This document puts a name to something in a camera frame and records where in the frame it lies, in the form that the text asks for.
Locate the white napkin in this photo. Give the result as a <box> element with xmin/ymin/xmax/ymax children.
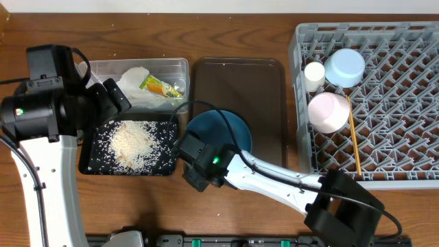
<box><xmin>117</xmin><ymin>67</ymin><xmax>163</xmax><ymax>108</ymax></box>

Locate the dark blue plate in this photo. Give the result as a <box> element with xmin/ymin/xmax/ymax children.
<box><xmin>186</xmin><ymin>110</ymin><xmax>252</xmax><ymax>152</ymax></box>

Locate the green yellow snack wrapper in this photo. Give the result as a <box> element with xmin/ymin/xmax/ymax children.
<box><xmin>139</xmin><ymin>75</ymin><xmax>182</xmax><ymax>98</ymax></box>

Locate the rice leftovers pile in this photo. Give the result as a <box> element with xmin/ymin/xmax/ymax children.
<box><xmin>87</xmin><ymin>119</ymin><xmax>178</xmax><ymax>174</ymax></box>

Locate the pink bowl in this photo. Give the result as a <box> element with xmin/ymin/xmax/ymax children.
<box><xmin>308</xmin><ymin>92</ymin><xmax>350</xmax><ymax>134</ymax></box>

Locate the cream plastic cup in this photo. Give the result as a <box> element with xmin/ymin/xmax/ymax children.
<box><xmin>303</xmin><ymin>62</ymin><xmax>325</xmax><ymax>92</ymax></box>

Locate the wooden chopstick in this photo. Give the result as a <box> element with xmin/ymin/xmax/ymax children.
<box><xmin>346</xmin><ymin>95</ymin><xmax>363</xmax><ymax>176</ymax></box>
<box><xmin>345</xmin><ymin>95</ymin><xmax>361</xmax><ymax>176</ymax></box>

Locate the light blue small bowl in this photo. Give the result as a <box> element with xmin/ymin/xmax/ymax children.
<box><xmin>324</xmin><ymin>49</ymin><xmax>366</xmax><ymax>88</ymax></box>

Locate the grey dishwasher rack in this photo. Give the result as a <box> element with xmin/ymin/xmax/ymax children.
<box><xmin>288</xmin><ymin>22</ymin><xmax>438</xmax><ymax>190</ymax></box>

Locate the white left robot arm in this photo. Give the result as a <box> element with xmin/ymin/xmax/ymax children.
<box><xmin>1</xmin><ymin>77</ymin><xmax>131</xmax><ymax>246</ymax></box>

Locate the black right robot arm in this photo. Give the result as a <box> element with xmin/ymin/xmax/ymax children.
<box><xmin>176</xmin><ymin>143</ymin><xmax>384</xmax><ymax>246</ymax></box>

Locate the clear plastic bin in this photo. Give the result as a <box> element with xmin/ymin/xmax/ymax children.
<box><xmin>76</xmin><ymin>58</ymin><xmax>190</xmax><ymax>113</ymax></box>

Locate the black tray bin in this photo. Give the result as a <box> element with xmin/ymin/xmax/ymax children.
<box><xmin>78</xmin><ymin>114</ymin><xmax>179</xmax><ymax>177</ymax></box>

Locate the brown serving tray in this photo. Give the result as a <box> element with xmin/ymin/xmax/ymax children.
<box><xmin>189</xmin><ymin>58</ymin><xmax>287</xmax><ymax>168</ymax></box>

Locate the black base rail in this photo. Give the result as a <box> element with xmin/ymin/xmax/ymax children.
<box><xmin>85</xmin><ymin>234</ymin><xmax>412</xmax><ymax>247</ymax></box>

